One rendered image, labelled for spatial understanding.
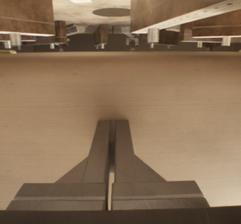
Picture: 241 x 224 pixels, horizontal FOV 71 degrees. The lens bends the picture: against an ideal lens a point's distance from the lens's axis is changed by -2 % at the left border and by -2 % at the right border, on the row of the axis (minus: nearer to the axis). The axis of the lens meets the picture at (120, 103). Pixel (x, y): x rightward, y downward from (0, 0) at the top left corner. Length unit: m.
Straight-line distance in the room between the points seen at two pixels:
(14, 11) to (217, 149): 1.63
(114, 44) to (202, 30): 4.23
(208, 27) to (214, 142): 2.05
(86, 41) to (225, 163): 6.19
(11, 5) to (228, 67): 1.61
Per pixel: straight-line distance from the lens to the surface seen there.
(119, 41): 6.09
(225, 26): 2.20
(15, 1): 1.71
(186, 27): 3.10
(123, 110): 0.15
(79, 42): 6.39
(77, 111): 0.16
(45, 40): 3.78
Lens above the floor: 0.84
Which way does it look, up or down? 17 degrees up
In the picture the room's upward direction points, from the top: 180 degrees clockwise
